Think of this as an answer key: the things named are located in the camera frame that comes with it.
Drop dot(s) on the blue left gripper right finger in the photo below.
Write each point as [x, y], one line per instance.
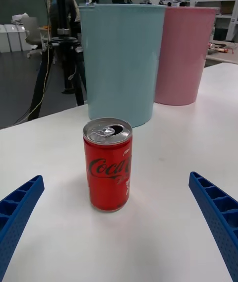
[220, 212]

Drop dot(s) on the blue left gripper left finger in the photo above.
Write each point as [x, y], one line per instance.
[15, 215]

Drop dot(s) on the red drink can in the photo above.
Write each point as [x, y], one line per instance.
[107, 170]

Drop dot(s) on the pale work table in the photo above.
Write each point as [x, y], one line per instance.
[223, 56]

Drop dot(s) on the pink plastic bin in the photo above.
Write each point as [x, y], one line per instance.
[183, 59]

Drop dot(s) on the white box-shaped floor bin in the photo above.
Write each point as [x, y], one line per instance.
[13, 39]
[23, 39]
[3, 39]

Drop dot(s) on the pale blue plastic bin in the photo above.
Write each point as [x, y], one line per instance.
[119, 64]

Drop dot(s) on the white office chair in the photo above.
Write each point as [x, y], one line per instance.
[31, 30]

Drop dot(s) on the black tripod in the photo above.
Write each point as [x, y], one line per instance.
[60, 14]

